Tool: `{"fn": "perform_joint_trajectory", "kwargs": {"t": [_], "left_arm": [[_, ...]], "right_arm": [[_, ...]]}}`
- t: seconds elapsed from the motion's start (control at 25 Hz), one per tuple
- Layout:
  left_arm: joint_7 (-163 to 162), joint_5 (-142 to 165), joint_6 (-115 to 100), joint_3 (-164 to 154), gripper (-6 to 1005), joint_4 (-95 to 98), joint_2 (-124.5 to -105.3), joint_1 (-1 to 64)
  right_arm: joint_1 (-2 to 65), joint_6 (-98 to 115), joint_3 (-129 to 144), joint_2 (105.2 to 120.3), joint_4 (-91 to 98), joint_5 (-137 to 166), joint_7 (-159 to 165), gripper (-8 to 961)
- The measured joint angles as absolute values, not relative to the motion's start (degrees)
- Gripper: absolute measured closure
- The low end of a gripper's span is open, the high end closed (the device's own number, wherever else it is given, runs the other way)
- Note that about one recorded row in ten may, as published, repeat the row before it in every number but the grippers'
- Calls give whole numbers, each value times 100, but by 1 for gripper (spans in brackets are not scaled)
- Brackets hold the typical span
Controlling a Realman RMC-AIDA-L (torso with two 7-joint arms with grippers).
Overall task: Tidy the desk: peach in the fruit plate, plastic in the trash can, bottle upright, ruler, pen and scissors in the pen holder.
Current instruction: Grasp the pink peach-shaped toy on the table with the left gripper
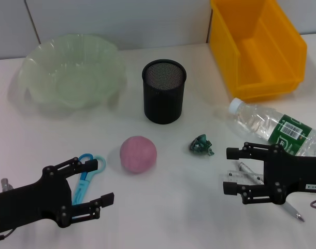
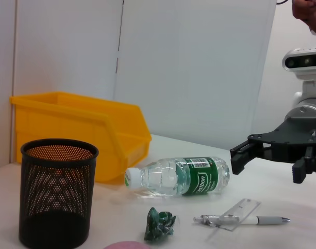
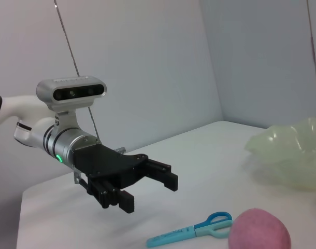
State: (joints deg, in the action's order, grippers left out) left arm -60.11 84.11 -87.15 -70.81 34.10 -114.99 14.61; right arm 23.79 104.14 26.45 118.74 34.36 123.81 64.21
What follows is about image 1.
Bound green glass fruit bowl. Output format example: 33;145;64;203
17;33;128;117

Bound blue plastic scissors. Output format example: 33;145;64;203
71;153;106;206

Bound pink peach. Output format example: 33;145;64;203
120;135;157;176

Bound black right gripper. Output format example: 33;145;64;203
222;142;316;205

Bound yellow plastic bin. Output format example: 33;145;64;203
209;0;308;103

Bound green plastic wrapper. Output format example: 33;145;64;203
188;133;216;158

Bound black mesh pen holder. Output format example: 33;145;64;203
141;59;187;126

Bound clear green-label water bottle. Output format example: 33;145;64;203
228;98;316;157

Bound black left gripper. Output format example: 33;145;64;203
0;157;114;233

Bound left gripper cable with connector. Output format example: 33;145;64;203
0;177;17;242

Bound white ballpoint pen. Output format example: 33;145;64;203
234;160;305;223

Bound clear plastic ruler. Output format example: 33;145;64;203
219;169;265;186

